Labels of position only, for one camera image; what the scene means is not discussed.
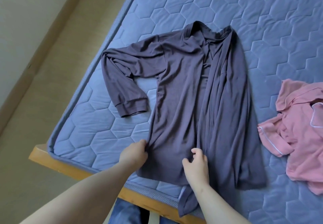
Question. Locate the dark purple garment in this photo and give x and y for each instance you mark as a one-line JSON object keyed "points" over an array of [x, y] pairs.
{"points": [[202, 95]]}

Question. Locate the person's right hand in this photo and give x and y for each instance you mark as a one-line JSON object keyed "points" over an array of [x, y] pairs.
{"points": [[197, 168]]}

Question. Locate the person's dark trouser leg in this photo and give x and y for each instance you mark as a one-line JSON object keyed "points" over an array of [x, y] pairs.
{"points": [[126, 212], [166, 220]]}

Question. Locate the pink pajama shirt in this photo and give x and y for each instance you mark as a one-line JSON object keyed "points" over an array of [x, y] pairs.
{"points": [[298, 130]]}

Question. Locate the person's left hand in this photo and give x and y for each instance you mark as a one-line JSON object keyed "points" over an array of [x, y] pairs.
{"points": [[134, 155]]}

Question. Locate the person's right forearm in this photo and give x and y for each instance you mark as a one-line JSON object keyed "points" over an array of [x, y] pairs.
{"points": [[217, 206]]}

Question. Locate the person's left forearm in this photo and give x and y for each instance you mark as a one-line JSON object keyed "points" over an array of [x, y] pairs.
{"points": [[80, 198]]}

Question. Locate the blue quilted mattress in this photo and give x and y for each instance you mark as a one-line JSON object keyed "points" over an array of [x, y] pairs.
{"points": [[166, 4]]}

